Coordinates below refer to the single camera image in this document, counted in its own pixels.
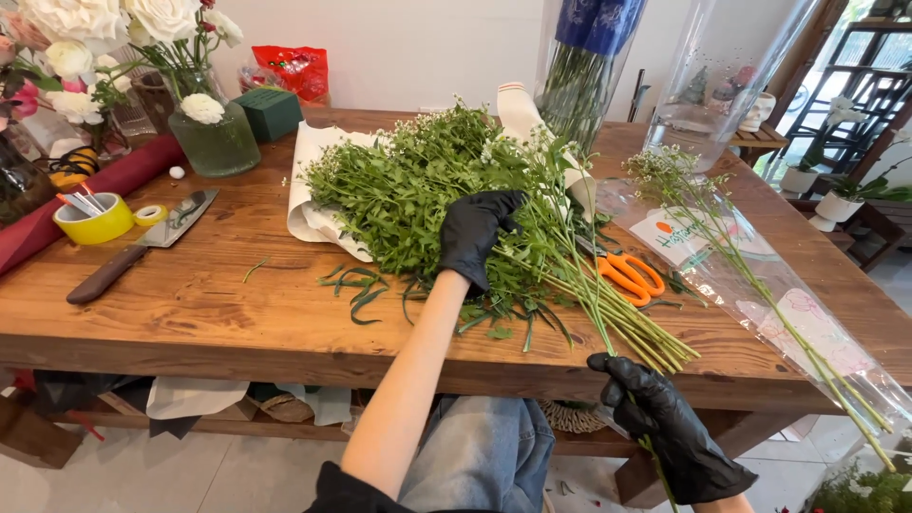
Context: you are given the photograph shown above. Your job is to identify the wrapped green flower bunch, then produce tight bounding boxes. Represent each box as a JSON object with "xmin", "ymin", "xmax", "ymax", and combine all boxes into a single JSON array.
[{"xmin": 807, "ymin": 445, "xmax": 912, "ymax": 513}]

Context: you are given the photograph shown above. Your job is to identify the large white plant pot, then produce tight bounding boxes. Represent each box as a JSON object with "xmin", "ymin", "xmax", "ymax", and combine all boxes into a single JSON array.
[{"xmin": 808, "ymin": 190, "xmax": 865, "ymax": 233}]

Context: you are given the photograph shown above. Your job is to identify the person's black sleeve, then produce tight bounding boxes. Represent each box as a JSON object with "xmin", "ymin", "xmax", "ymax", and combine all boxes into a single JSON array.
[{"xmin": 303, "ymin": 461, "xmax": 428, "ymax": 513}]

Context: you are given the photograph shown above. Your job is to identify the white roses bouquet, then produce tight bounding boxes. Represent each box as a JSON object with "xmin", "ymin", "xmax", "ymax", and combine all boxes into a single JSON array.
[{"xmin": 18, "ymin": 0, "xmax": 245, "ymax": 126}]

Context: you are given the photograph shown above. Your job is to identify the white orange tipped sticks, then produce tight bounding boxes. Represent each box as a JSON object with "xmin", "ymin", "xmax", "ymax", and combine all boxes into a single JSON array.
[{"xmin": 56, "ymin": 181, "xmax": 108, "ymax": 218}]

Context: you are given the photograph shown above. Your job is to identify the blue wrapped flower bunch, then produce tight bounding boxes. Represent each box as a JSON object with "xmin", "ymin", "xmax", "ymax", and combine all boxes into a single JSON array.
[{"xmin": 554, "ymin": 0, "xmax": 648, "ymax": 143}]

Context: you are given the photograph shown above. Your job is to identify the person's right hand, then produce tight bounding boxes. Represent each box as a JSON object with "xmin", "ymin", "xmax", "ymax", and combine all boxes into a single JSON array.
[{"xmin": 588, "ymin": 352, "xmax": 758, "ymax": 506}]

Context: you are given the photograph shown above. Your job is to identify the cleaver with wooden handle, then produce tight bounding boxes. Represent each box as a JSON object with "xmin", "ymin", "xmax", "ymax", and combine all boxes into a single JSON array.
[{"xmin": 66, "ymin": 189, "xmax": 219, "ymax": 306}]

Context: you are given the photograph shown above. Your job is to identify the clear cellophane flower sleeve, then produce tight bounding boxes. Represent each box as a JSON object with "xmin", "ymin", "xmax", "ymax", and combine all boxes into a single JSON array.
[{"xmin": 595, "ymin": 178, "xmax": 912, "ymax": 443}]

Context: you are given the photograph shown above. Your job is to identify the ribbed clear glass vase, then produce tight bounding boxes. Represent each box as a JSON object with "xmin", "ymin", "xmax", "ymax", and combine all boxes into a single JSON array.
[{"xmin": 107, "ymin": 70, "xmax": 176, "ymax": 141}]

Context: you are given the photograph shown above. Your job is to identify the cluttered lower table shelf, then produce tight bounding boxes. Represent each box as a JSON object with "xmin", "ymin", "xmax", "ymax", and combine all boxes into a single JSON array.
[{"xmin": 0, "ymin": 369, "xmax": 357, "ymax": 450}]

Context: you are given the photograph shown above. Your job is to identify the bunch of green flower stems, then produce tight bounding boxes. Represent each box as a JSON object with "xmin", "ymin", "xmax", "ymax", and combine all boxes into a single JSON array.
[{"xmin": 299, "ymin": 96, "xmax": 703, "ymax": 375}]

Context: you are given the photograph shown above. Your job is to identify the tall clear glass vase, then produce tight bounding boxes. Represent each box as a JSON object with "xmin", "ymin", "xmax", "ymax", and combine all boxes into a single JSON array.
[{"xmin": 534, "ymin": 0, "xmax": 651, "ymax": 154}]

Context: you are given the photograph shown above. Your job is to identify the low wooden bench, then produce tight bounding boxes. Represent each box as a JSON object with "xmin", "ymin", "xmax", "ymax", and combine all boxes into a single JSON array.
[{"xmin": 787, "ymin": 198, "xmax": 912, "ymax": 273}]

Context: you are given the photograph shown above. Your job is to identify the loose white flowered stems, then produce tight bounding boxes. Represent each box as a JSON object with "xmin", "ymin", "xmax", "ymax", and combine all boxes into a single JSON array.
[{"xmin": 623, "ymin": 146, "xmax": 899, "ymax": 473}]

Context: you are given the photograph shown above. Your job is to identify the small white plant pot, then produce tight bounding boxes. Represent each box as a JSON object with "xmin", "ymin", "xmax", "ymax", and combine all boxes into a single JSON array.
[{"xmin": 779, "ymin": 164, "xmax": 820, "ymax": 195}]

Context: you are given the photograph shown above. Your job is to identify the wicker basket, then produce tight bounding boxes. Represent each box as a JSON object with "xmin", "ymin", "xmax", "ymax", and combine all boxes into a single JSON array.
[{"xmin": 537, "ymin": 399, "xmax": 608, "ymax": 435}]

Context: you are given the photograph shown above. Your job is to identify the yellow tape roll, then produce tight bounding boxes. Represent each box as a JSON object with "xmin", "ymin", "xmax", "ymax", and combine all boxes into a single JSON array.
[{"xmin": 53, "ymin": 192, "xmax": 135, "ymax": 247}]

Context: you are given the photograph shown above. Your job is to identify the red wrapping paper roll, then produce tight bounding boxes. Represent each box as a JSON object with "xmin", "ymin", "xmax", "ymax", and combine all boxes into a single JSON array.
[{"xmin": 0, "ymin": 134, "xmax": 186, "ymax": 276}]

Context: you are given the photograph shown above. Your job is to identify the red plastic bag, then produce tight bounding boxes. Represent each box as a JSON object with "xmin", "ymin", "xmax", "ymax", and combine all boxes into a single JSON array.
[{"xmin": 238, "ymin": 46, "xmax": 331, "ymax": 108}]

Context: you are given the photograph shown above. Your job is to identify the white wrapping paper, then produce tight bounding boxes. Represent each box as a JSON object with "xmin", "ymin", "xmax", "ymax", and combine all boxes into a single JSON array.
[{"xmin": 287, "ymin": 82, "xmax": 598, "ymax": 263}]

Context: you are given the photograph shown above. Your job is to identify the orange handled scissors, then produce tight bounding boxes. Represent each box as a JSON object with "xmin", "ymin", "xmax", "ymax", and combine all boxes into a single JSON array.
[{"xmin": 576, "ymin": 235, "xmax": 666, "ymax": 307}]

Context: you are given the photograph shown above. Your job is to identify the pink flowers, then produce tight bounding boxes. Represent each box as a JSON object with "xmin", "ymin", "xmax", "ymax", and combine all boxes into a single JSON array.
[{"xmin": 0, "ymin": 10, "xmax": 45, "ymax": 131}]

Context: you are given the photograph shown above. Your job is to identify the black metal rack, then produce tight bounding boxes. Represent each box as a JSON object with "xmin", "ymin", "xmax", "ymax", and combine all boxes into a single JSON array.
[{"xmin": 780, "ymin": 20, "xmax": 912, "ymax": 175}]

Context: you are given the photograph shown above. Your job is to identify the green floral foam block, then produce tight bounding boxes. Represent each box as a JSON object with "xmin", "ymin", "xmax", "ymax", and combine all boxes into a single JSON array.
[{"xmin": 233, "ymin": 87, "xmax": 304, "ymax": 143}]

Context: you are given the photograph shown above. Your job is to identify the dark glass vase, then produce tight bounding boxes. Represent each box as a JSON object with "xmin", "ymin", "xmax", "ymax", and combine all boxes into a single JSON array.
[{"xmin": 0, "ymin": 132, "xmax": 58, "ymax": 229}]

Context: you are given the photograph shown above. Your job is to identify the heap of cut green leaves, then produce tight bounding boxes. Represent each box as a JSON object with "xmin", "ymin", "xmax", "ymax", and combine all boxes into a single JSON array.
[{"xmin": 317, "ymin": 265, "xmax": 390, "ymax": 327}]

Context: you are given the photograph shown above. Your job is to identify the person's blue jeans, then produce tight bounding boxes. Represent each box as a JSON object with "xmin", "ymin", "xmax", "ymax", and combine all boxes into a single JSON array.
[{"xmin": 398, "ymin": 395, "xmax": 556, "ymax": 513}]

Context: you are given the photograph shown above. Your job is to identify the green glass vase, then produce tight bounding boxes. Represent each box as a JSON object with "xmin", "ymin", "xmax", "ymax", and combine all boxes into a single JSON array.
[{"xmin": 167, "ymin": 67, "xmax": 262, "ymax": 179}]

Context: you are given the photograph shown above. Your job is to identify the small wooden side table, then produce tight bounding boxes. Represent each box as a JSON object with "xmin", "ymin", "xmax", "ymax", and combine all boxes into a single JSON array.
[{"xmin": 729, "ymin": 123, "xmax": 789, "ymax": 169}]

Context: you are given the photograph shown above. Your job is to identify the yellow and black tool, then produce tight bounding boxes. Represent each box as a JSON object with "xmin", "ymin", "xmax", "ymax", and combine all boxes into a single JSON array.
[{"xmin": 47, "ymin": 146, "xmax": 100, "ymax": 190}]

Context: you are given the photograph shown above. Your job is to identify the person's left hand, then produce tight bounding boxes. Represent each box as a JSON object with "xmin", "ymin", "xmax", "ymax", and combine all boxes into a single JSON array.
[{"xmin": 438, "ymin": 190, "xmax": 529, "ymax": 297}]

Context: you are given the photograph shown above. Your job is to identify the tall empty clear vase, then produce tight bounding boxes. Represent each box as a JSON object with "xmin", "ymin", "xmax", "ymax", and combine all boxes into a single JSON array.
[{"xmin": 643, "ymin": 0, "xmax": 822, "ymax": 174}]

